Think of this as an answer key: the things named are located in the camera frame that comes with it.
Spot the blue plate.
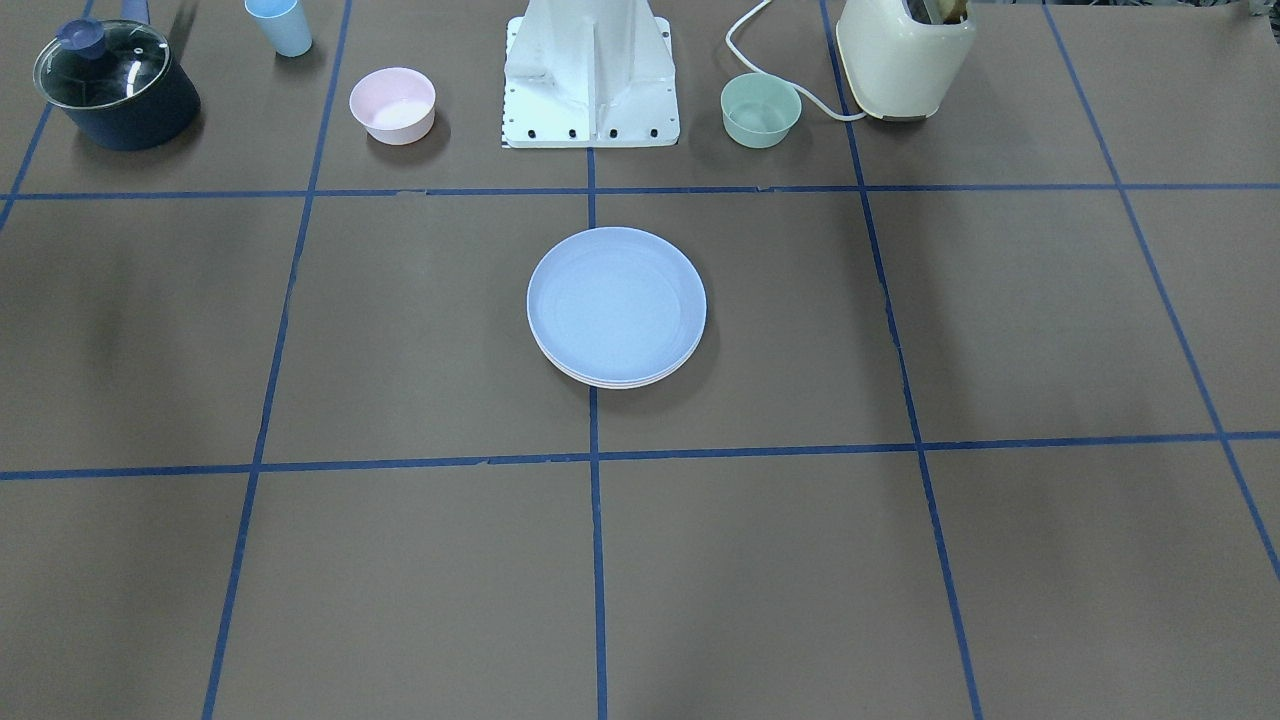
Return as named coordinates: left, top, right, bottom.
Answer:
left=526, top=227, right=708, bottom=389

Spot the green cup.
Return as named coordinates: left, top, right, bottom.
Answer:
left=719, top=72, right=803, bottom=149

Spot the pink bowl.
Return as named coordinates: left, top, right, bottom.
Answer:
left=348, top=67, right=436, bottom=146

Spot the cream toaster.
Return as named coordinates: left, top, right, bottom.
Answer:
left=835, top=1, right=977, bottom=122

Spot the light blue cup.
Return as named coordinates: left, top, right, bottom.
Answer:
left=244, top=0, right=314, bottom=58

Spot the dark blue pot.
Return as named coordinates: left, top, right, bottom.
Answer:
left=32, top=1, right=201, bottom=151

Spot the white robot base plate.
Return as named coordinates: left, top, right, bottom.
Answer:
left=500, top=1, right=681, bottom=149

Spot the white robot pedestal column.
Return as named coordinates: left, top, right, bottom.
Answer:
left=504, top=1, right=676, bottom=108

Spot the white toaster power cord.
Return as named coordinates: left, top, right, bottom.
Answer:
left=724, top=0, right=867, bottom=123

